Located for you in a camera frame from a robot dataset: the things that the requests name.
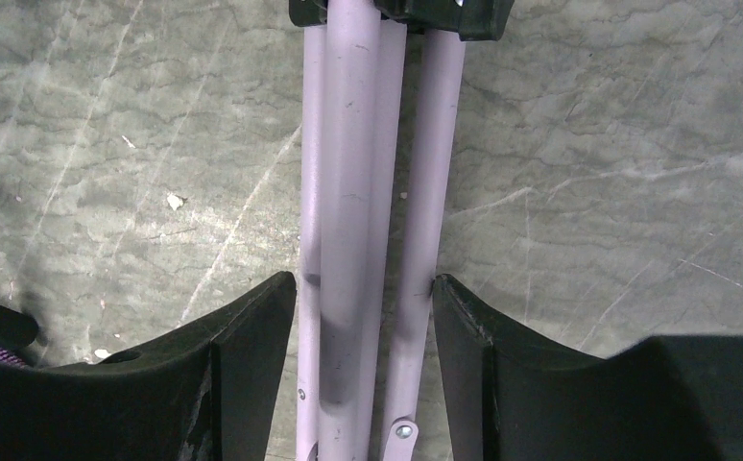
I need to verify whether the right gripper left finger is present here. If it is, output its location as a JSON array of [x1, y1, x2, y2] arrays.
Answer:
[[0, 272, 296, 460]]

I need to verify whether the lilac perforated music stand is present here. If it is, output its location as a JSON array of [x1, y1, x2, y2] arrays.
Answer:
[[288, 1, 513, 460]]

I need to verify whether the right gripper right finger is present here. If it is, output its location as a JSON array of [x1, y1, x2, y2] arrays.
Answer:
[[433, 275, 743, 460]]

